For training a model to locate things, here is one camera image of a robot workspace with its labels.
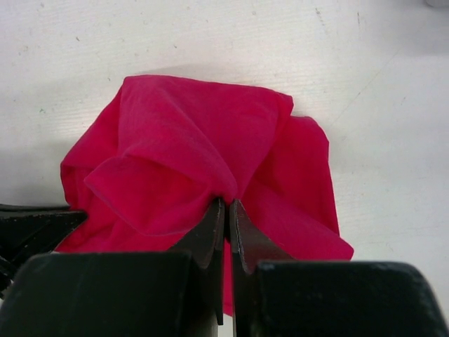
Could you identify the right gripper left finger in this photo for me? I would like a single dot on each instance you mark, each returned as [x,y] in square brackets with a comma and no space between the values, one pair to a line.
[177,292]

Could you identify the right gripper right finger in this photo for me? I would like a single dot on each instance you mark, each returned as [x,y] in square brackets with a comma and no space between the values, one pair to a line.
[275,295]

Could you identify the crimson pink t shirt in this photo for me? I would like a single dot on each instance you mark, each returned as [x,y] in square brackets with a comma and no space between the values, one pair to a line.
[148,167]

